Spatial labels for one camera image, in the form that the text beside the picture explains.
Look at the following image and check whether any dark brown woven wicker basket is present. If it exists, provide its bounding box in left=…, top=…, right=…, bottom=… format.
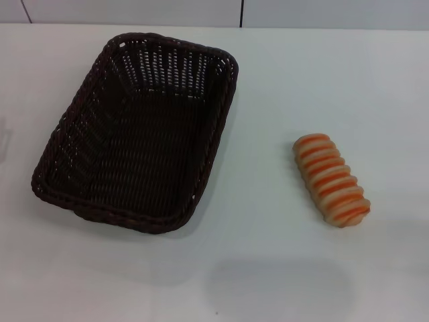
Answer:
left=29, top=32, right=241, bottom=233

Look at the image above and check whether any orange striped twisted bread loaf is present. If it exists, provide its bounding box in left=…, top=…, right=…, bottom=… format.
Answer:
left=292, top=133, right=371, bottom=229

